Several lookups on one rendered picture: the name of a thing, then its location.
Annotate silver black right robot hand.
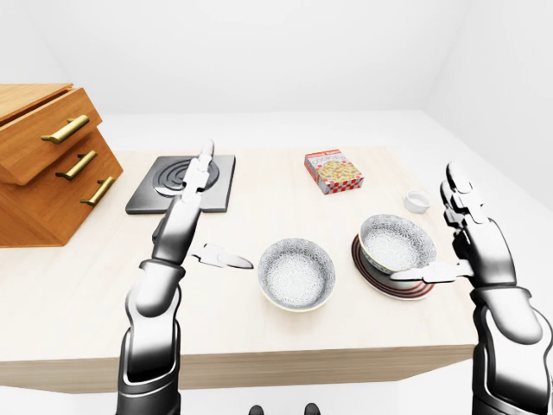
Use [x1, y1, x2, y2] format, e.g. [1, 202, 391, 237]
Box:
[390, 162, 518, 291]

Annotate wooden cabinet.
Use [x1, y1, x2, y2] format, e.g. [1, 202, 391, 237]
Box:
[0, 83, 124, 249]

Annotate flat dark stove plate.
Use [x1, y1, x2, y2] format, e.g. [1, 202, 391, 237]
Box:
[125, 154, 237, 215]

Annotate small white ramekin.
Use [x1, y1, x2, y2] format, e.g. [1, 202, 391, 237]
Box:
[404, 189, 432, 214]

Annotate red white cookie box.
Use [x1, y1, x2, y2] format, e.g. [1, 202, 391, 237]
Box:
[303, 149, 365, 196]

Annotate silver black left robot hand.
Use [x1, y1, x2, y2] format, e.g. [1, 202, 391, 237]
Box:
[150, 138, 255, 271]

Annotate brass drawer handle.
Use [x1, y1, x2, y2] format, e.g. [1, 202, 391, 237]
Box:
[41, 114, 91, 145]
[79, 176, 117, 208]
[55, 150, 99, 182]

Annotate wooden cabinet drawer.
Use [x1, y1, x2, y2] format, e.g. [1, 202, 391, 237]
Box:
[0, 87, 104, 187]
[0, 150, 124, 249]
[0, 127, 114, 226]

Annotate white plate with red rings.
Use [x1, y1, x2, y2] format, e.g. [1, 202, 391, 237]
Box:
[350, 233, 436, 302]

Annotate patterned grey white bowl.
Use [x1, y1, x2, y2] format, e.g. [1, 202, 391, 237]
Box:
[257, 237, 337, 314]
[359, 214, 438, 276]

